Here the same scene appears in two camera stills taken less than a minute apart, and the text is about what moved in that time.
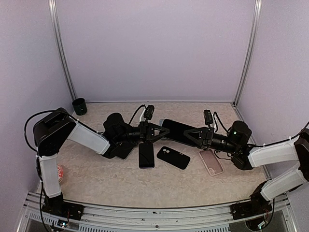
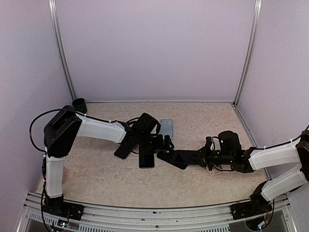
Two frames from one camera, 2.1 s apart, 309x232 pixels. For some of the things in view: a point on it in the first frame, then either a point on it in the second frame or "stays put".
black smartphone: x=146 y=155 stays put
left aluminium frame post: x=53 y=10 stays put
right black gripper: x=205 y=137 → x=203 y=160
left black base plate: x=58 y=206 stays put
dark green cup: x=80 y=106 stays put
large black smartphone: x=176 y=132 → x=180 y=158
